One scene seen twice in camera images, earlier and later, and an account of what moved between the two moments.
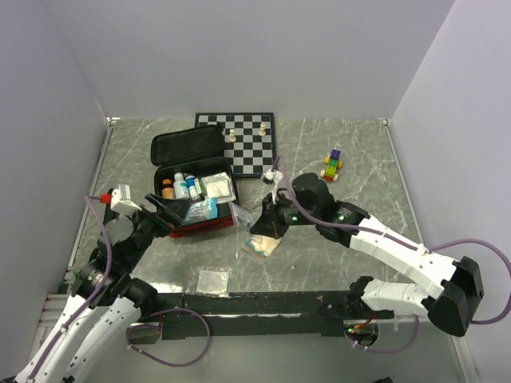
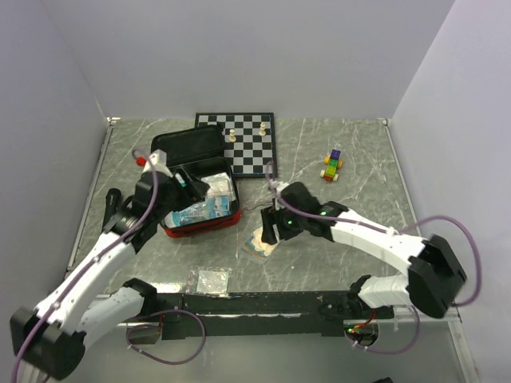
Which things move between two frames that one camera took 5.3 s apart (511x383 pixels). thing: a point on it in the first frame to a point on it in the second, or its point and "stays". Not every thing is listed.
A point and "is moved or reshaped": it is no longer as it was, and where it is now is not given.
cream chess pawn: x=232 y=138 stays
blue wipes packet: x=202 y=210 is moved or reshaped
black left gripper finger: x=164 y=211 to x=200 y=187
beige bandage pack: x=261 y=246 stays
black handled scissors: x=251 y=209 stays
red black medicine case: x=189 y=164 stays
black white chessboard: x=249 y=140 stays
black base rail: x=279 y=314 stays
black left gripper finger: x=175 y=210 to x=190 y=188
